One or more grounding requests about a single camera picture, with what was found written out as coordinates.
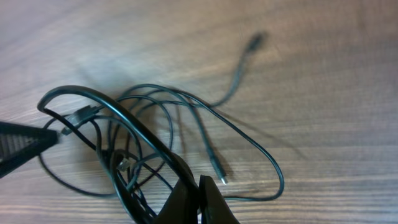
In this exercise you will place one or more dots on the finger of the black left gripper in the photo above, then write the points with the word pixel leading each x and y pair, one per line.
pixel 21 143

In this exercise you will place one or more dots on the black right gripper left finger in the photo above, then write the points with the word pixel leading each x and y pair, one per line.
pixel 180 208

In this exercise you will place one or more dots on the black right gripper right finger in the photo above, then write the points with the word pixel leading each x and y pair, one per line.
pixel 214 209

